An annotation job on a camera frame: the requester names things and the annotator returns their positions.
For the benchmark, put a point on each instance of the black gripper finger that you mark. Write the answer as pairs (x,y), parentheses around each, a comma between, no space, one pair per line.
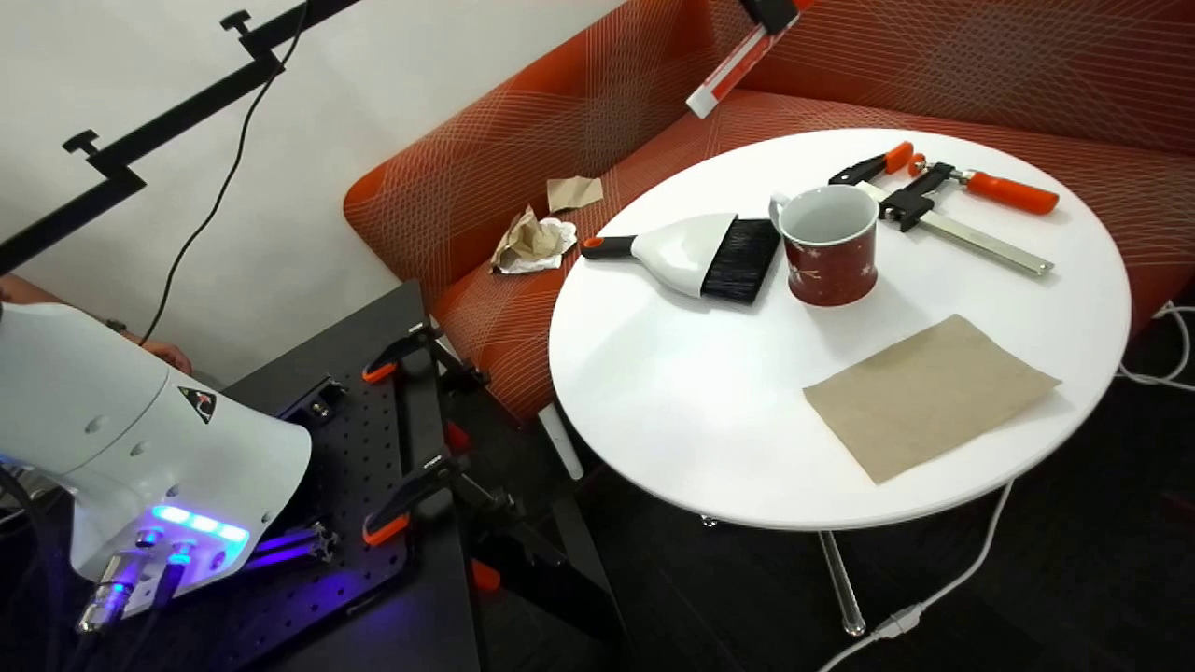
(769,14)

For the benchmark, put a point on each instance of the orange and white marker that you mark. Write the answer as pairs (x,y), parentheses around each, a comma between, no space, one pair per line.
(729,72)

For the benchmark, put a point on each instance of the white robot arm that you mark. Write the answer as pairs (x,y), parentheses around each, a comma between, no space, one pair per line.
(126,424)

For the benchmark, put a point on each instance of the red cup white inside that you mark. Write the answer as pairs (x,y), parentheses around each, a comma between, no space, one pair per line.
(828,265)

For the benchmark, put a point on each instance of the small crumpled brown paper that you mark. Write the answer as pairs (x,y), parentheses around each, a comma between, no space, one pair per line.
(571,190)

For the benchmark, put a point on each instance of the orange patterned sofa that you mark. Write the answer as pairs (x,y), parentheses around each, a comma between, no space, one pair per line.
(496,149)

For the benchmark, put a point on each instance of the large crumpled brown paper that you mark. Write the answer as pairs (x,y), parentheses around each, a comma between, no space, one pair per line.
(531,244)

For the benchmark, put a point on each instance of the brown paper sheet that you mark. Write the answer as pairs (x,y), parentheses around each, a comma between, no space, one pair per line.
(926,396)

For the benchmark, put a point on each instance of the black clamp orange grips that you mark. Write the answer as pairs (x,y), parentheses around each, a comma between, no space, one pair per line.
(417,347)
(430,490)

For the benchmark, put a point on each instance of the metal table leg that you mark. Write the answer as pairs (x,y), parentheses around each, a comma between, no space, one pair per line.
(840,584)

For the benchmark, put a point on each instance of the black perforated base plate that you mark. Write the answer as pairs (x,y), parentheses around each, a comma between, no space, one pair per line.
(358,433)

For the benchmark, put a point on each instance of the black camera mounting rail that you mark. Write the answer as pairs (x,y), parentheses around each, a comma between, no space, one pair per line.
(189,115)

